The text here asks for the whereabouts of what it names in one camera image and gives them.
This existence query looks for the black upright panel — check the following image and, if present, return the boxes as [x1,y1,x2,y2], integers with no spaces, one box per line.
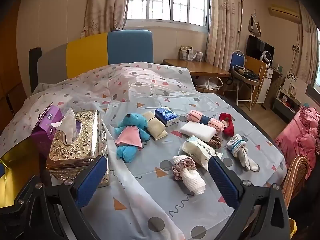
[28,47,42,94]

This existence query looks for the multicolour chair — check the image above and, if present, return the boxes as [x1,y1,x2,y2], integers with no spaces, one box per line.
[37,29,153,85]

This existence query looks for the barred window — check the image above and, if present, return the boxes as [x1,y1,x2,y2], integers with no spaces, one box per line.
[126,0,212,28]

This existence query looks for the light blue knitted socks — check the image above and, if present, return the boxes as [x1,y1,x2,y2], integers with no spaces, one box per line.
[226,134,259,172]

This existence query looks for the wicker chair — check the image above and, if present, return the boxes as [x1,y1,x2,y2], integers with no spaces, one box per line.
[281,154,310,208]

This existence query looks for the blue tissue packet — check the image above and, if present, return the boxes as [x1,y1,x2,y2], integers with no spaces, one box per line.
[154,107,179,127]

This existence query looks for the mauve satin scrunchie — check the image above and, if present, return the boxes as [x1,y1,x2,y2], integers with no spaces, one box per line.
[172,156,198,182]

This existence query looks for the red fuzzy sock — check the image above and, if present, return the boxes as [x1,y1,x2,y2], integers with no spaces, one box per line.
[219,113,235,136]

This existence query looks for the brown satin scrunchie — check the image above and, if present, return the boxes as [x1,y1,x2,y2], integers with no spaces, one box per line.
[209,134,222,148]

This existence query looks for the black television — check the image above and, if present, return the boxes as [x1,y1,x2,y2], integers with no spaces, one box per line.
[246,35,275,62]

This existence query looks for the white cabinet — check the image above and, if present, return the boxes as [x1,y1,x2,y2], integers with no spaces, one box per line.
[257,66,273,105]

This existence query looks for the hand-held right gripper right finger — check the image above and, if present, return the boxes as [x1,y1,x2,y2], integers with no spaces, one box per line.
[207,155,290,240]

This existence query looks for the blue plush toy pink dress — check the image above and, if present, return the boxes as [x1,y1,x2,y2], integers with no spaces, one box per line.
[114,112,151,161]

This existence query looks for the gold storage box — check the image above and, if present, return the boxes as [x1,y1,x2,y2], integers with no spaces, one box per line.
[0,137,37,207]

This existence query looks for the patterned plastic tablecloth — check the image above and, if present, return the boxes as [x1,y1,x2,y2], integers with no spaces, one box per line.
[0,61,288,240]

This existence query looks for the white handled bag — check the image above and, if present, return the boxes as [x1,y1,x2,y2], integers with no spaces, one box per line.
[195,76,224,94]

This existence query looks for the metal pole stand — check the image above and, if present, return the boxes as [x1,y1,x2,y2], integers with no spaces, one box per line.
[239,0,255,40]

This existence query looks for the cream towel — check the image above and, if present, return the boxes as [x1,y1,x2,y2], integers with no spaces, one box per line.
[142,111,168,140]

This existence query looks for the wall air conditioner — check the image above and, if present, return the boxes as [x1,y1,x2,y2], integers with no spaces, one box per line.
[269,4,300,24]

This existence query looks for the round tray with dark items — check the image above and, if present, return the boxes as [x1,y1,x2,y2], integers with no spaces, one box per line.
[229,65,260,84]

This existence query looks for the blue folding chair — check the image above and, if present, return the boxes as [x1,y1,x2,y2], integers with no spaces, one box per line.
[229,50,259,110]

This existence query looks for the wooden board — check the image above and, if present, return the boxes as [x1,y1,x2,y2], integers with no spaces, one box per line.
[244,55,267,103]

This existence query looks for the wooden wardrobe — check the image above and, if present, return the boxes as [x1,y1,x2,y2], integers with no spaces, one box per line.
[0,17,33,130]

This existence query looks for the white round fan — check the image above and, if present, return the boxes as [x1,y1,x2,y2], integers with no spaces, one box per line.
[260,50,273,67]

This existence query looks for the ornate gold tissue box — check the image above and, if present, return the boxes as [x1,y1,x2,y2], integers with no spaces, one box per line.
[46,107,110,188]

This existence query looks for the pink ruffled bedding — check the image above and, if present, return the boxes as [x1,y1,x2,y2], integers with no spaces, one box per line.
[274,106,320,180]

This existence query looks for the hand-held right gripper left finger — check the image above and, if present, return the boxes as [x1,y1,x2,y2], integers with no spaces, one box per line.
[10,155,108,240]

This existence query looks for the pink towel blue band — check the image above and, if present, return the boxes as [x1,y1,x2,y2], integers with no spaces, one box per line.
[187,109,225,132]

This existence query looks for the purple tissue box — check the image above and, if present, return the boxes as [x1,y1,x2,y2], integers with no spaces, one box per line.
[31,104,64,155]

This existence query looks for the beige patterned curtain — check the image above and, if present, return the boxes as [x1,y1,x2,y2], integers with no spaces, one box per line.
[206,0,242,68]
[297,0,319,85]
[82,0,133,39]

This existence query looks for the beige printed box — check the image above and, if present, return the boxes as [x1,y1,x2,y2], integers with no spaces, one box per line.
[179,45,193,61]

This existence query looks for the white wet wipes packet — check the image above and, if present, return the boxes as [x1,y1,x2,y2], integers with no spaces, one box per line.
[178,135,224,172]

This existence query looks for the grey low shelf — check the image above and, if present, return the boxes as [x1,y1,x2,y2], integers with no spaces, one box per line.
[272,89,302,119]

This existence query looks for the hanging beige bag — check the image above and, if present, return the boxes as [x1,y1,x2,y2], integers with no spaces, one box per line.
[248,15,262,38]

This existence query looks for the white waffle cloth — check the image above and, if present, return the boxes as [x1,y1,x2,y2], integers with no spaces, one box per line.
[172,155,207,195]

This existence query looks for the wooden desk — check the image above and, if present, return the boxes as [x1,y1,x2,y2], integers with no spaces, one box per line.
[162,59,232,78]

